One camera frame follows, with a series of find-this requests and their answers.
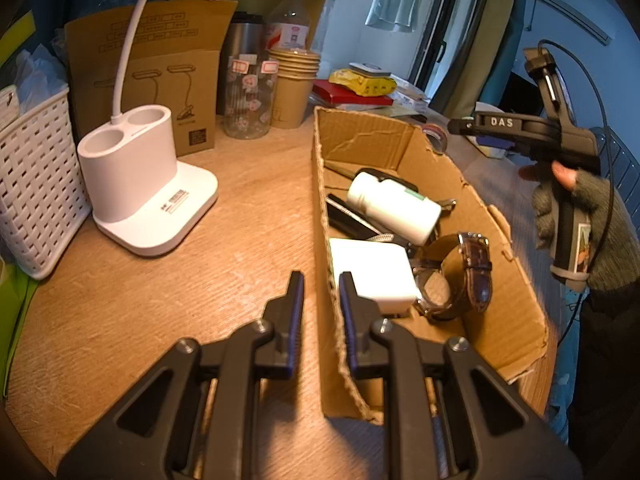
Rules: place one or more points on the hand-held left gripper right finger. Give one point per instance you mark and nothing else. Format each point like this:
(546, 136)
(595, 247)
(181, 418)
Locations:
(351, 327)

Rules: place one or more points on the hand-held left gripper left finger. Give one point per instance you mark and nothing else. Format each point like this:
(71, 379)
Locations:
(295, 320)

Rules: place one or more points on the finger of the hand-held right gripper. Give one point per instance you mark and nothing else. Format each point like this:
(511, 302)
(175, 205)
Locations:
(500, 124)

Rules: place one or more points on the white charger block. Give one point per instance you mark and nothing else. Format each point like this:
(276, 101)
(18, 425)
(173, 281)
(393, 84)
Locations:
(370, 270)

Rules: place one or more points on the white pill bottle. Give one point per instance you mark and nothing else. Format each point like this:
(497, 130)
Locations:
(395, 205)

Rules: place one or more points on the torn cardboard box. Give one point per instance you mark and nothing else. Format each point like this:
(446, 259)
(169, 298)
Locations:
(500, 320)

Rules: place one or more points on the person's right forearm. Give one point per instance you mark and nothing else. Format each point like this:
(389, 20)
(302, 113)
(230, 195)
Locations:
(610, 370)

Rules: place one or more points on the person's right hand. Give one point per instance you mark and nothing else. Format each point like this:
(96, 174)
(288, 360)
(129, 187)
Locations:
(612, 230)

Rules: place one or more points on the black chair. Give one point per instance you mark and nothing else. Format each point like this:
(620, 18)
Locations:
(625, 155)

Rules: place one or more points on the tape roll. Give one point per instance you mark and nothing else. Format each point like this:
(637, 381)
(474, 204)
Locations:
(435, 136)

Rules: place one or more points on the white wipes pack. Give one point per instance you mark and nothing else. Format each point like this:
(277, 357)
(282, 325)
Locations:
(410, 95)

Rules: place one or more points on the white air conditioner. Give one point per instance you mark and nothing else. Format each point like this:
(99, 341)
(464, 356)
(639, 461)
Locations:
(570, 5)

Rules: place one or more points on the grey flat case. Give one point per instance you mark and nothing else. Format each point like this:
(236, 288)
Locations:
(370, 70)

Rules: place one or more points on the yellow wet wipes pack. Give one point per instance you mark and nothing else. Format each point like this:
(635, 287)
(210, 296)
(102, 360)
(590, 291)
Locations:
(360, 85)

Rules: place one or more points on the red book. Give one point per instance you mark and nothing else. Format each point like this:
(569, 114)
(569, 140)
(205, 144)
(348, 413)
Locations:
(340, 95)

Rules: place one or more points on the white desk lamp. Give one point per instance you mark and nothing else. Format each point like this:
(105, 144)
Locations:
(150, 200)

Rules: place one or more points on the stack of paper cups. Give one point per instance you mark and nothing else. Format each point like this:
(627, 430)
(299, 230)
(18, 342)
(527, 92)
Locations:
(292, 90)

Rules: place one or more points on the glass jar with stickers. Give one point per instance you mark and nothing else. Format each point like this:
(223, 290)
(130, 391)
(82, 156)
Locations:
(250, 100)

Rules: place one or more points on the clear water bottle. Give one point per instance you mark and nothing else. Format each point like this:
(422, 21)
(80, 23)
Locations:
(289, 20)

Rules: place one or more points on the brown lamp carton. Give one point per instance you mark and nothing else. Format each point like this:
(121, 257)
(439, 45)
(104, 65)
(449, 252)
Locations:
(190, 90)

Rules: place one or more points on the steel thermos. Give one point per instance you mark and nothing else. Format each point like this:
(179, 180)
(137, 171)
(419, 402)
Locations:
(245, 35)

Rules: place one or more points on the green bag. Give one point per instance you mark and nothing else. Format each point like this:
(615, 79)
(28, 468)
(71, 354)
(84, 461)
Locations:
(15, 320)

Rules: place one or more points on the white woven plastic basket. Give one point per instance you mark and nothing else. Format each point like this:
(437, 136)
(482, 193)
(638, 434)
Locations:
(35, 185)

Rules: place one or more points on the blue plastic bag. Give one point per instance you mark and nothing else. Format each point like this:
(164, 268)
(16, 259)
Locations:
(40, 70)

